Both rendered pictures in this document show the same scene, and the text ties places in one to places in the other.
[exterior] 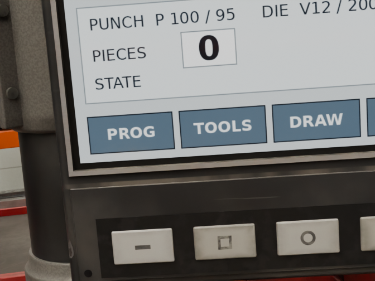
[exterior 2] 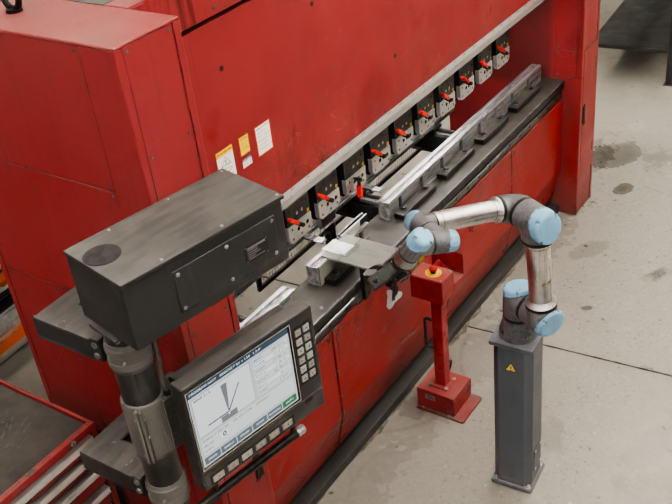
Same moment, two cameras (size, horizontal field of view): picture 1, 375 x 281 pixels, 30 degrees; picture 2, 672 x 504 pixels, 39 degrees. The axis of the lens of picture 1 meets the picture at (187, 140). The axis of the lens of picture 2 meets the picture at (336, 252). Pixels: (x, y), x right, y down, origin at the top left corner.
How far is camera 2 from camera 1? 2.29 m
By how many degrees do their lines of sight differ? 47
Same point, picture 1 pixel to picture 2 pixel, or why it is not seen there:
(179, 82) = (220, 442)
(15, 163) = not seen: outside the picture
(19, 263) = not seen: outside the picture
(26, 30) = (156, 438)
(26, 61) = (156, 444)
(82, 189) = (206, 472)
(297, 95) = (241, 431)
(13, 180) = not seen: outside the picture
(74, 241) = (205, 483)
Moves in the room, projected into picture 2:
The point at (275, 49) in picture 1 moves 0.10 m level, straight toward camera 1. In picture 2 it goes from (236, 426) to (258, 444)
